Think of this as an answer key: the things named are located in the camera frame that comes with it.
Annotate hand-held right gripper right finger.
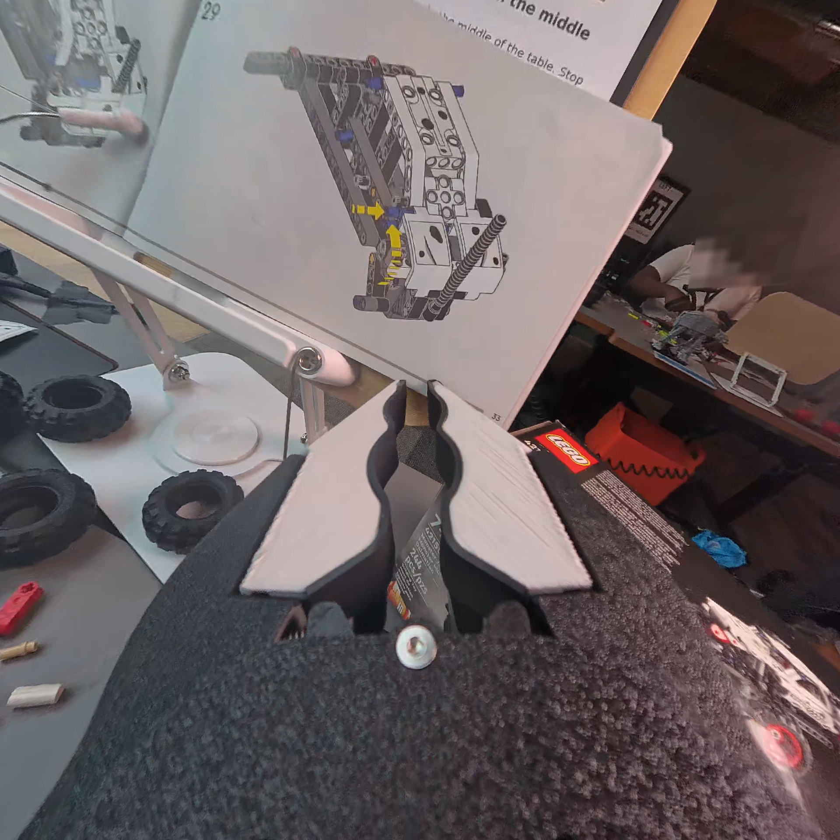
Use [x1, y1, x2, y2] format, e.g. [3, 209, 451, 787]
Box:
[425, 379, 595, 598]

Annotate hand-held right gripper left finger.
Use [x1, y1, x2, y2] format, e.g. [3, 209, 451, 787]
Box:
[238, 379, 409, 599]

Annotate grey desk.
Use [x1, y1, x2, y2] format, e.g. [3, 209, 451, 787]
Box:
[0, 420, 172, 834]

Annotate orange red plastic crate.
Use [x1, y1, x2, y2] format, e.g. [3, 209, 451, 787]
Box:
[583, 402, 708, 508]

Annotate black toy set box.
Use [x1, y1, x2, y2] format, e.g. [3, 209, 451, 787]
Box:
[386, 420, 840, 798]

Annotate black rubber tyre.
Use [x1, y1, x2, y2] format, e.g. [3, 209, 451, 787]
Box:
[142, 468, 246, 554]
[0, 468, 99, 570]
[25, 374, 133, 444]
[0, 371, 25, 442]

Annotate white lamp base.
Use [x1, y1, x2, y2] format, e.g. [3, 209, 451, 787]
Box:
[39, 351, 329, 584]

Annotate long wooden work table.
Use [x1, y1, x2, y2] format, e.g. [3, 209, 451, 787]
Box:
[574, 289, 840, 460]

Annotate blue plastic bag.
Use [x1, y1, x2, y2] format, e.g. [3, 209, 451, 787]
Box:
[691, 527, 749, 570]

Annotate grey brick walker model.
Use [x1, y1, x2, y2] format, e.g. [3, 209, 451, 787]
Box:
[651, 310, 731, 366]

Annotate pile of red white bricks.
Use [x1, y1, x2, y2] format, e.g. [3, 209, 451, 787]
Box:
[0, 579, 67, 711]

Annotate building instruction booklet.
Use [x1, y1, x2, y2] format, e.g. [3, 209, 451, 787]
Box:
[0, 0, 674, 432]

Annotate black framed marker sign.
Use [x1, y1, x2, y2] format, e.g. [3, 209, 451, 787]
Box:
[622, 172, 693, 245]

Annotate beige chair back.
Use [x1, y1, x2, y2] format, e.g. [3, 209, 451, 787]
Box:
[725, 290, 840, 389]

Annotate printed paper sheet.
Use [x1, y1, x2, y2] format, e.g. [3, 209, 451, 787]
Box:
[420, 0, 665, 101]

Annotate wooden post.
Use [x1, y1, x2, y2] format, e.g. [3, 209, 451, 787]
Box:
[609, 0, 719, 123]

